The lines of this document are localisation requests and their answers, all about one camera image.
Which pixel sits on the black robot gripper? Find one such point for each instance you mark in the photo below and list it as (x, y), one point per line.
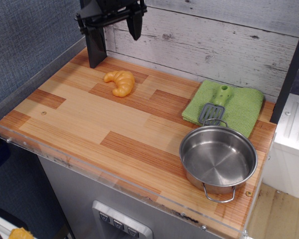
(115, 11)

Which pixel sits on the orange toy croissant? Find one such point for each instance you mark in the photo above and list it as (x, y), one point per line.
(124, 81)

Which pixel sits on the clear acrylic table guard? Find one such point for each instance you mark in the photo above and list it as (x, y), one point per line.
(123, 151)

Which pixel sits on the green cloth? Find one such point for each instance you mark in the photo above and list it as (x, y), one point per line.
(241, 109)

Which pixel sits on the silver button control panel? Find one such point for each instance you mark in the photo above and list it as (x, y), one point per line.
(120, 221)

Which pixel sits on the dark grey right post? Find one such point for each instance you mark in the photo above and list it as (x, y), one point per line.
(286, 87)

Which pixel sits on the white metal side cabinet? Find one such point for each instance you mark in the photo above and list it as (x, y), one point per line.
(281, 170)

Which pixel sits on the dark grey left post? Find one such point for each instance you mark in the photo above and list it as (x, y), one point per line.
(91, 14)

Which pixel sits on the stainless steel pot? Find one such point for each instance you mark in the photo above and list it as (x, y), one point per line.
(217, 160)

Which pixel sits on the green handled grey spatula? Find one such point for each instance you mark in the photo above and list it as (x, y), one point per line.
(213, 112)

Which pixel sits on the dark grey post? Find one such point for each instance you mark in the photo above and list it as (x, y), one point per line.
(91, 14)
(286, 87)

